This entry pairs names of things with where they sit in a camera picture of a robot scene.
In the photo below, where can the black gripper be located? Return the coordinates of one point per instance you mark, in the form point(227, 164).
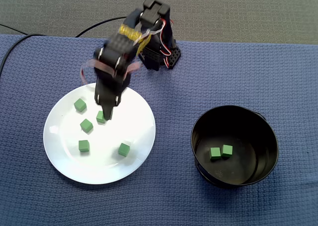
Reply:
point(107, 97)

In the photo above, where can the small green cube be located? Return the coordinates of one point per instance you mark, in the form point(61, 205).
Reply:
point(86, 126)
point(123, 149)
point(215, 153)
point(80, 105)
point(83, 146)
point(100, 116)
point(227, 151)

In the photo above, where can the white round plate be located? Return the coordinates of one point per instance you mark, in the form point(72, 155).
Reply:
point(104, 166)

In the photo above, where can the black round metal container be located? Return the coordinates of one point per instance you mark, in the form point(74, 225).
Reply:
point(248, 166)

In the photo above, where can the blue woven table mat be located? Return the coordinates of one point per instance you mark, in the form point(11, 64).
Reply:
point(174, 206)

